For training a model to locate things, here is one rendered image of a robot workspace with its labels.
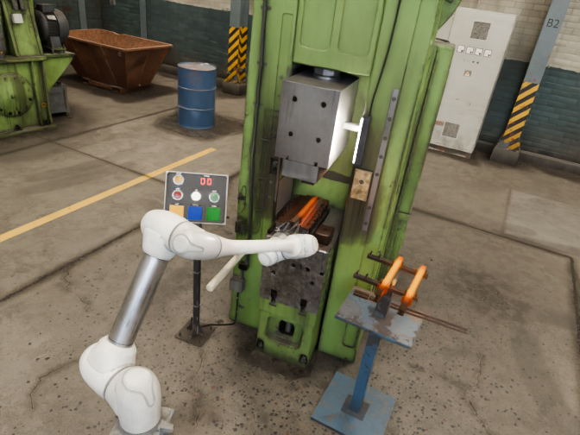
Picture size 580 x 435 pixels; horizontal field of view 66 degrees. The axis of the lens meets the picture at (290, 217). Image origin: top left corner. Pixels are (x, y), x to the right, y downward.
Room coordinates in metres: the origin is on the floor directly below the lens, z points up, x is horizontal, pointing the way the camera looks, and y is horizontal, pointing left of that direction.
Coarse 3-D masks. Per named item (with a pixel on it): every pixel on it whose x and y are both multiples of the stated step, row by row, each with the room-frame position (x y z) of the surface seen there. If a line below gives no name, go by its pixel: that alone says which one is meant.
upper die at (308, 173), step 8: (288, 160) 2.20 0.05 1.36; (288, 168) 2.20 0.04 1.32; (296, 168) 2.18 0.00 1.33; (304, 168) 2.17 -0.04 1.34; (312, 168) 2.16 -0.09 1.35; (320, 168) 2.19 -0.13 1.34; (328, 168) 2.37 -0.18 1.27; (288, 176) 2.20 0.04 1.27; (296, 176) 2.18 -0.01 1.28; (304, 176) 2.17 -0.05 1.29; (312, 176) 2.16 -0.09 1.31; (320, 176) 2.22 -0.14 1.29
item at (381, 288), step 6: (402, 258) 1.93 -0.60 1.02; (396, 264) 1.87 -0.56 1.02; (390, 270) 1.81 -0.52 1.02; (396, 270) 1.82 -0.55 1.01; (390, 276) 1.75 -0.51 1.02; (384, 282) 1.70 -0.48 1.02; (378, 288) 1.63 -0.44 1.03; (384, 288) 1.64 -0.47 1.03; (378, 294) 1.59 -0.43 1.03; (378, 300) 1.59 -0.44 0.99
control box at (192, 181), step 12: (168, 180) 2.20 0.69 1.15; (192, 180) 2.22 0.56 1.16; (204, 180) 2.23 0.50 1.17; (216, 180) 2.24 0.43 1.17; (228, 180) 2.32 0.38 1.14; (168, 192) 2.16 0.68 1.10; (192, 192) 2.19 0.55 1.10; (204, 192) 2.20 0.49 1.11; (216, 192) 2.21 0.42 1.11; (168, 204) 2.13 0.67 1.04; (180, 204) 2.15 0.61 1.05; (192, 204) 2.16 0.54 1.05; (204, 204) 2.17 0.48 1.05; (216, 204) 2.18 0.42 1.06; (204, 216) 2.14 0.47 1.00
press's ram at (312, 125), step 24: (312, 72) 2.50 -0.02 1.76; (288, 96) 2.21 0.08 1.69; (312, 96) 2.17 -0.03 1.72; (336, 96) 2.14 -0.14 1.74; (288, 120) 2.21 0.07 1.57; (312, 120) 2.17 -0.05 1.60; (336, 120) 2.14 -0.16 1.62; (288, 144) 2.20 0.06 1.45; (312, 144) 2.16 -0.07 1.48; (336, 144) 2.23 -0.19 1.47
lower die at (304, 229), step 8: (304, 200) 2.51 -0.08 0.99; (320, 200) 2.53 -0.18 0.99; (328, 200) 2.55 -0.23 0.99; (296, 208) 2.39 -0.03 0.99; (312, 208) 2.39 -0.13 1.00; (320, 208) 2.42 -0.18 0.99; (288, 216) 2.27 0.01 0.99; (312, 216) 2.31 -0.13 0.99; (320, 216) 2.38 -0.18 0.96; (280, 224) 2.20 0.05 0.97; (304, 224) 2.19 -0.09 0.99; (304, 232) 2.16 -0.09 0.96
